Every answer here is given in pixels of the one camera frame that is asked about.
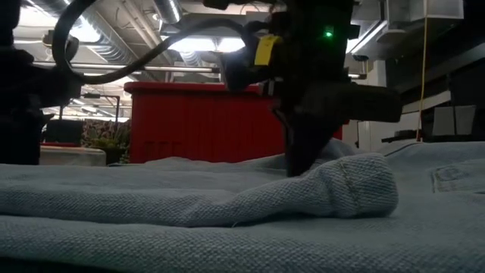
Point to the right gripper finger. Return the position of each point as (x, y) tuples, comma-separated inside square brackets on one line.
[(307, 144)]

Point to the red background bin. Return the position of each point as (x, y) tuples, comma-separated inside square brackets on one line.
[(60, 144)]

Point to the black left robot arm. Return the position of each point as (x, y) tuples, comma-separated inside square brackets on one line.
[(22, 95)]

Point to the red plastic laundry bin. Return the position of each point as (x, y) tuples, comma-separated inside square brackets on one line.
[(197, 121)]

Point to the LED light bar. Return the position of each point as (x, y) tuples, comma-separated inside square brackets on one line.
[(170, 69)]

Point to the black monitor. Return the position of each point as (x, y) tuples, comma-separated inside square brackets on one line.
[(64, 130)]

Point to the light blue denim jeans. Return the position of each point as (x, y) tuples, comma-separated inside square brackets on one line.
[(189, 242)]

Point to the silver ventilation duct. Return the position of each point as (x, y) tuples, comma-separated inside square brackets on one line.
[(168, 11)]

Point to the black background stand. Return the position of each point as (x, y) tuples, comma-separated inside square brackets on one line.
[(118, 110)]

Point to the grey boxes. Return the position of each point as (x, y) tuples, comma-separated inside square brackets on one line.
[(454, 119)]

